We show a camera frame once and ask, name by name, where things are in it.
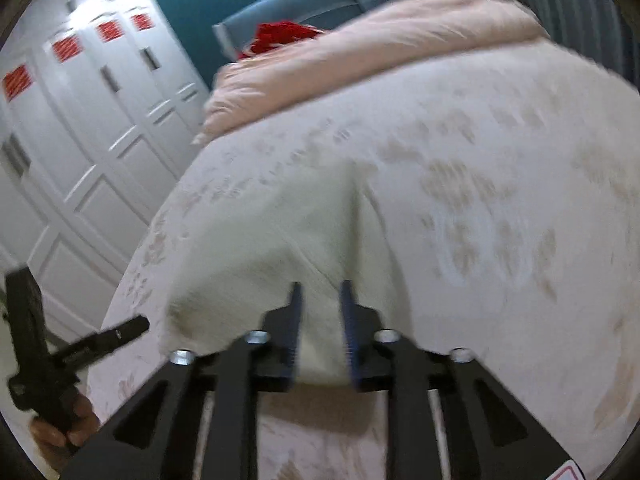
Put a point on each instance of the person's left hand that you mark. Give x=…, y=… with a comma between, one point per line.
x=82, y=425

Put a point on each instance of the bed with pink floral sheet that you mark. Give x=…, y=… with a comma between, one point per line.
x=475, y=160

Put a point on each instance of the red knitted cloth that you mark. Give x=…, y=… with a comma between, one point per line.
x=280, y=37

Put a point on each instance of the cream sweater with black hearts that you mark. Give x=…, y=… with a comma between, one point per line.
x=240, y=260

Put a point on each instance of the pink duvet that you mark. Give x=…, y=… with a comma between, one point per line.
x=375, y=50

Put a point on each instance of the grey-blue curtain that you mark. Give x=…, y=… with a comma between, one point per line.
x=575, y=5

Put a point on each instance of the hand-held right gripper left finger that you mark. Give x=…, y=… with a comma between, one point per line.
x=295, y=325

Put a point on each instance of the red wardrobe sticker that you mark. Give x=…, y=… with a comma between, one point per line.
x=16, y=82
x=67, y=50
x=142, y=21
x=109, y=31

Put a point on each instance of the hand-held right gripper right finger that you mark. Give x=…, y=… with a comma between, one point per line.
x=350, y=330

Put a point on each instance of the white wardrobe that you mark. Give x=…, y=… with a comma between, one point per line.
x=75, y=160

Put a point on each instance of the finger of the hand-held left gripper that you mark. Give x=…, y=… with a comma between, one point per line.
x=110, y=337

